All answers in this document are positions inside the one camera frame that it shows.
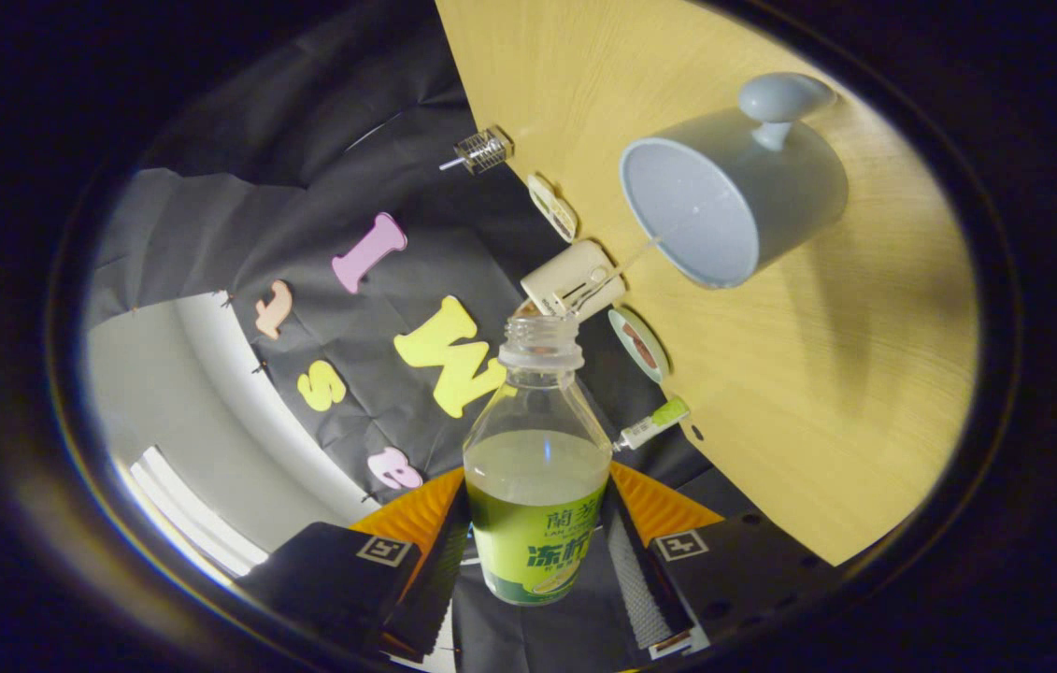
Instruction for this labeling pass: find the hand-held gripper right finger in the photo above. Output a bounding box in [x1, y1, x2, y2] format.
[605, 461, 842, 655]

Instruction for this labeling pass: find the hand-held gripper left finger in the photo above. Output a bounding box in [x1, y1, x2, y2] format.
[234, 465, 473, 660]

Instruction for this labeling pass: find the clear green-label juice bottle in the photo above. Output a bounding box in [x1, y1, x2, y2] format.
[463, 315, 613, 607]

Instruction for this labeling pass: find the grey cup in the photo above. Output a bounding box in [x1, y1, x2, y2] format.
[619, 72, 850, 291]

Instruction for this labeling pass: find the slim white green bottle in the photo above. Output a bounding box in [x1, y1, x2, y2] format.
[612, 395, 691, 453]

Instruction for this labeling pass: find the ceiling light panel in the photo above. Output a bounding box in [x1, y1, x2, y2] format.
[129, 446, 269, 578]

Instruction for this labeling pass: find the wooden table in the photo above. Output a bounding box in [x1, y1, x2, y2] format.
[435, 0, 982, 568]

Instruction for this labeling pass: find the pale green plate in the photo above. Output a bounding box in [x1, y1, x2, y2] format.
[607, 307, 671, 384]

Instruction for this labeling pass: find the white toaster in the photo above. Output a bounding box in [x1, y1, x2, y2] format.
[520, 239, 627, 323]

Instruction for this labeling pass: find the white divided tray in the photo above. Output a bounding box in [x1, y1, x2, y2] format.
[526, 172, 579, 244]

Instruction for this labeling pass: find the black backdrop cloth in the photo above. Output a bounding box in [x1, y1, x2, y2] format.
[84, 0, 772, 672]

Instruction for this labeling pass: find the wire mesh holder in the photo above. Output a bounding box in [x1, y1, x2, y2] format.
[453, 125, 516, 177]

